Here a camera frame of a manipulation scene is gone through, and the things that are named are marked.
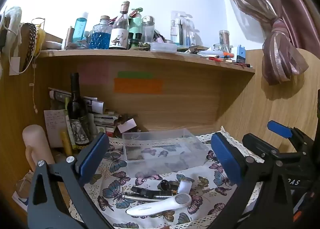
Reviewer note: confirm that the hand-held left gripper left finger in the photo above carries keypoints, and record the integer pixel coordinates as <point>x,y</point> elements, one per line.
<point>93,155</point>

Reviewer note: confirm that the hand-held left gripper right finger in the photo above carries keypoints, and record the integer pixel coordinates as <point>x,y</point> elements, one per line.
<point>225,159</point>

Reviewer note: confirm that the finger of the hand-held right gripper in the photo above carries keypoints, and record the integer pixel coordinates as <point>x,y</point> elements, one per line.
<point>278,129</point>
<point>260,148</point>

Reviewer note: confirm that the silver metal tool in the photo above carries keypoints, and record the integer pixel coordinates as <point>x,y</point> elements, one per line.
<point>135,197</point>

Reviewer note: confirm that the clear plastic container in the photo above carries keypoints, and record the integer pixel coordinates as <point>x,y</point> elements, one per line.
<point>162,151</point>

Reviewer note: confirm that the black handheld tool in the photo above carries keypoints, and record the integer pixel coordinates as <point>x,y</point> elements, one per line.
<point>146,191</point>

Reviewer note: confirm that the white electric handheld device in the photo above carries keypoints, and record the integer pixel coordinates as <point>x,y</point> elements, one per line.
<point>155,207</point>

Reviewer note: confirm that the butterfly print lace cloth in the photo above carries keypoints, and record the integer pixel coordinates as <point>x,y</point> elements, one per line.
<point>115,184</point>

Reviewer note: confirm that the pile of papers and booklets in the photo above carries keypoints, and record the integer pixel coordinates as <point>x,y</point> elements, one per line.
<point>101,118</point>

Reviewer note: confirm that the small white box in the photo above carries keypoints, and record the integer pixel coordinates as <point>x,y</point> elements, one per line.
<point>127,125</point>

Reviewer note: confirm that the dark wine bottle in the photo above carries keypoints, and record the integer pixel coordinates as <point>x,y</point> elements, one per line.
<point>76,111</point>

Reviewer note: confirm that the small white cap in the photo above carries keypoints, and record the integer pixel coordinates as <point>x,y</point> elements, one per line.
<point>184,187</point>

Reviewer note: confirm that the white note sheet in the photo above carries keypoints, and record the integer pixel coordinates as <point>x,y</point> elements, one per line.
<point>53,125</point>

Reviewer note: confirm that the pink cylinder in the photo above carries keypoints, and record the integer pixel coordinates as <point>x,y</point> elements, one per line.
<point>33,141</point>

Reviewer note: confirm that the dark brown small bottle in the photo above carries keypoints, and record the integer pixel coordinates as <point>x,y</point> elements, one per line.
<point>168,184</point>

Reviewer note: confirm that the orange sticky note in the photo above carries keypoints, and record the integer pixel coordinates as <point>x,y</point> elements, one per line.
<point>137,86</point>

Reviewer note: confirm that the pink sticky note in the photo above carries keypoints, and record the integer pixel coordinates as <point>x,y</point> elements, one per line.
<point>93,73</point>

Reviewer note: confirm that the blue box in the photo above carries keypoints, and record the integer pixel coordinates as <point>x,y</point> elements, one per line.
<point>238,54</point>

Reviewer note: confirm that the green sticky note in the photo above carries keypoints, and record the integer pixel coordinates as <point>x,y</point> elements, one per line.
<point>135,74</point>

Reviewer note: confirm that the mauve striped curtain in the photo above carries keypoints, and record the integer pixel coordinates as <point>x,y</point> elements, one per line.
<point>275,31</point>

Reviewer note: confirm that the tall glass jar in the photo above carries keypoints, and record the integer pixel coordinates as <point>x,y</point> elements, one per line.
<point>224,39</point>

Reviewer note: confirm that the glass bottle with blue beads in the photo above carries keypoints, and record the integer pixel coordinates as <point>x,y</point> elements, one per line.
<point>101,36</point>

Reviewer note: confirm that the clear labelled liquor bottle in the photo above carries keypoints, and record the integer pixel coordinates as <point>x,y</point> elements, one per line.
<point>119,31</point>

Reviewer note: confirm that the clear lidded plastic box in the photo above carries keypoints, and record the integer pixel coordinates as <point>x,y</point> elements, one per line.
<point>163,47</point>

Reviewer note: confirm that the blue liquid bottle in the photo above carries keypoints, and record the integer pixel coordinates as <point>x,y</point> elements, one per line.
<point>80,28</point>

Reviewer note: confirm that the patterned headband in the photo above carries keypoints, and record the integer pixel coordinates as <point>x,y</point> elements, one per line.
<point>28,44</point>

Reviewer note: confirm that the green spray bottle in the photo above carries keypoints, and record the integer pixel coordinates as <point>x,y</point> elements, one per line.
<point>135,26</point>

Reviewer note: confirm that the clear glass bottle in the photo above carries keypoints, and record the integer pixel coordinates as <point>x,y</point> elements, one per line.
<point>148,30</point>

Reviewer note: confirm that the clear blister pack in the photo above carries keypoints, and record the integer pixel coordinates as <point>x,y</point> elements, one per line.
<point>182,29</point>

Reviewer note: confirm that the white towel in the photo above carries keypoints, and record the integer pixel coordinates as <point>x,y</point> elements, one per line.
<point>12,23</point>

